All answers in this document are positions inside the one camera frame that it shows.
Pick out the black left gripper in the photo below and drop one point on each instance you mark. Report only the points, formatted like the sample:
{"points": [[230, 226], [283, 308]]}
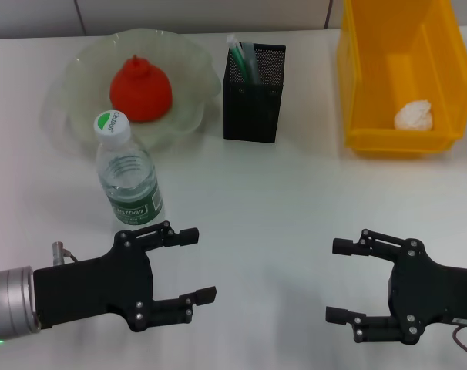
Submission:
{"points": [[98, 289]]}

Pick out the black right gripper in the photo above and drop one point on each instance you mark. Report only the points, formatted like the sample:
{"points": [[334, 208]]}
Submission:
{"points": [[430, 293]]}

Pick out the clear water bottle green label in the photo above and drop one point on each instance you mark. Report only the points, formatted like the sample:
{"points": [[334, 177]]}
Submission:
{"points": [[129, 189]]}

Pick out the white paper ball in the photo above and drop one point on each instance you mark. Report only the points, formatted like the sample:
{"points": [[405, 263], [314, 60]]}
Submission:
{"points": [[414, 115]]}

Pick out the orange fruit with nub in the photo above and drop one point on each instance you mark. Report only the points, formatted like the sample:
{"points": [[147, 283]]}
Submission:
{"points": [[141, 92]]}

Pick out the grey pen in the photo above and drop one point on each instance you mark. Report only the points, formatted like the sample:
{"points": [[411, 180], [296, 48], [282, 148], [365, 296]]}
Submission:
{"points": [[254, 65]]}

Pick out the green pen white clip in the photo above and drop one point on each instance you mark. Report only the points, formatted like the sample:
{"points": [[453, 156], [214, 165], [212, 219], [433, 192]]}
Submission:
{"points": [[239, 58]]}

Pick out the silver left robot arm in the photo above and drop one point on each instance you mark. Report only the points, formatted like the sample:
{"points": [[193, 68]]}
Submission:
{"points": [[10, 304]]}

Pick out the black mesh pen holder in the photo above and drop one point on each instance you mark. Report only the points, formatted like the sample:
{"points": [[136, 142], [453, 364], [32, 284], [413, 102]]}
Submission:
{"points": [[252, 112]]}

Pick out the pale green glass fruit plate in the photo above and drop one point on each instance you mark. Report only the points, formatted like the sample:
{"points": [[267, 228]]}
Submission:
{"points": [[187, 77]]}

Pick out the yellow plastic storage bin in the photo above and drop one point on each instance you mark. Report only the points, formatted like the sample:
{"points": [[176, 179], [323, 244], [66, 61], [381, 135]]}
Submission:
{"points": [[357, 115]]}

